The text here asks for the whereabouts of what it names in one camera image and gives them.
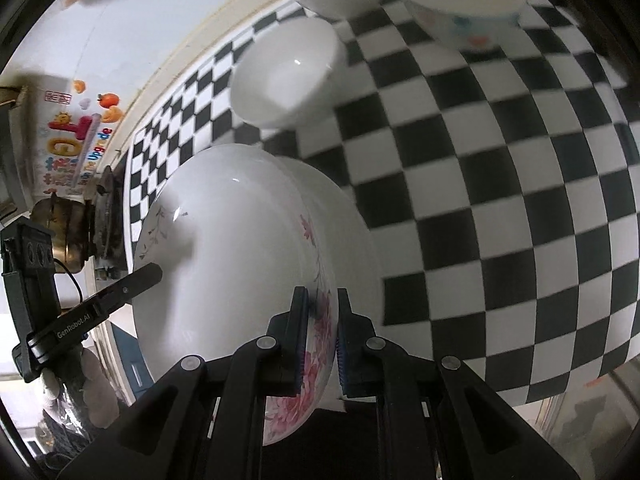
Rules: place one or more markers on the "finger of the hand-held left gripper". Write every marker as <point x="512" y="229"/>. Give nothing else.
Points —
<point x="137" y="282"/>

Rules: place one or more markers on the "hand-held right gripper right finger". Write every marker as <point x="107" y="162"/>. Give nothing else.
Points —
<point x="343" y="360"/>

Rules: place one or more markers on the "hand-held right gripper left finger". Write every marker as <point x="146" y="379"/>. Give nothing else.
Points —
<point x="300" y="340"/>

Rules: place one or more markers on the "white plate with pink flowers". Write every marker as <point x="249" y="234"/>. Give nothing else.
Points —
<point x="225" y="270"/>

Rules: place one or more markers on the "person's left hand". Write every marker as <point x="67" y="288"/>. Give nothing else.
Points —
<point x="92" y="390"/>

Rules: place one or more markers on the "brass kettle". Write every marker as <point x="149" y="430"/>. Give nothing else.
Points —
<point x="62" y="230"/>

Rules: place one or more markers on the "black gas stove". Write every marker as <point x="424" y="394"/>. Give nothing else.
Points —
<point x="107" y="220"/>

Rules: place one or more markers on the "blue cabinet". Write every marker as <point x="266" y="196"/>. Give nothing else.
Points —
<point x="132" y="360"/>

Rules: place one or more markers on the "black and white checkered tablecloth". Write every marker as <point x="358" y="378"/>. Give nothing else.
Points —
<point x="500" y="185"/>

